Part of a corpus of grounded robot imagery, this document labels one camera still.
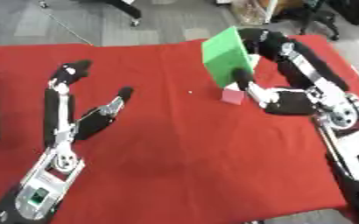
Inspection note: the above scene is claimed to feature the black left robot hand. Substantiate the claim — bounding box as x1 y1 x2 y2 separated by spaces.
41 59 137 172

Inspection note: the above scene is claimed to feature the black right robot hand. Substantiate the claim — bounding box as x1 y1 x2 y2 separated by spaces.
229 27 359 131

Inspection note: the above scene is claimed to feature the green block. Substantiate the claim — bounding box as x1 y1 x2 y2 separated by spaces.
201 25 257 88

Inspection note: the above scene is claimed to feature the pink cube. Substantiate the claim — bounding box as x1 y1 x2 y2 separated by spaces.
219 82 247 106

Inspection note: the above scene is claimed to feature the black chair base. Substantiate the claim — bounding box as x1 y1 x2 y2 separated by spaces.
37 0 143 28

